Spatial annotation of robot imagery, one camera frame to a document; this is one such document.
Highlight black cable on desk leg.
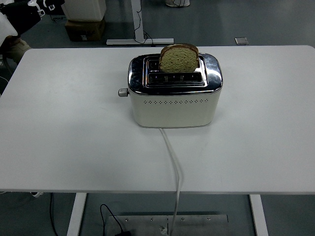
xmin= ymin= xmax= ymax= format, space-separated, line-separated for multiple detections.
xmin=133 ymin=0 xmax=155 ymax=46

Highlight black cable with adapter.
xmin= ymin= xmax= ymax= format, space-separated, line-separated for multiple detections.
xmin=99 ymin=203 xmax=133 ymax=236

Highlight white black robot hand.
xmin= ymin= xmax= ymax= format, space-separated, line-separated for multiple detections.
xmin=0 ymin=0 xmax=65 ymax=40

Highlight white toaster power cord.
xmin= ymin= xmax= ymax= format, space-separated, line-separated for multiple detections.
xmin=158 ymin=127 xmax=184 ymax=234

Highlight brown cardboard box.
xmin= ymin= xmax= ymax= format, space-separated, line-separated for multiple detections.
xmin=64 ymin=17 xmax=106 ymax=42

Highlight white desk leg with foot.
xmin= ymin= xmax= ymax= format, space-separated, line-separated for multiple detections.
xmin=106 ymin=0 xmax=175 ymax=46

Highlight person's feet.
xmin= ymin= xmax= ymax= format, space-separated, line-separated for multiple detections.
xmin=164 ymin=0 xmax=191 ymax=7

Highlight grey metal plate with screws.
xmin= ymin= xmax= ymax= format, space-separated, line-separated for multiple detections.
xmin=106 ymin=214 xmax=229 ymax=236

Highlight brown bread slice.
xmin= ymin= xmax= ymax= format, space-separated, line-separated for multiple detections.
xmin=158 ymin=43 xmax=199 ymax=73

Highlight white table leg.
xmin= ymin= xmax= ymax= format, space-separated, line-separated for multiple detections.
xmin=66 ymin=192 xmax=87 ymax=236
xmin=248 ymin=194 xmax=269 ymax=236

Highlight white plastic container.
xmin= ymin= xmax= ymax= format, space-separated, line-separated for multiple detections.
xmin=61 ymin=0 xmax=107 ymax=22

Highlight thin black hanging cable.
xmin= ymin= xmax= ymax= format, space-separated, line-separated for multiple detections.
xmin=49 ymin=192 xmax=60 ymax=236

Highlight cream toaster with chrome top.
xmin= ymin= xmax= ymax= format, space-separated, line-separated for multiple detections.
xmin=127 ymin=53 xmax=223 ymax=128

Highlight beige padded object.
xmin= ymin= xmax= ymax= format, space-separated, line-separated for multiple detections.
xmin=4 ymin=37 xmax=32 ymax=65

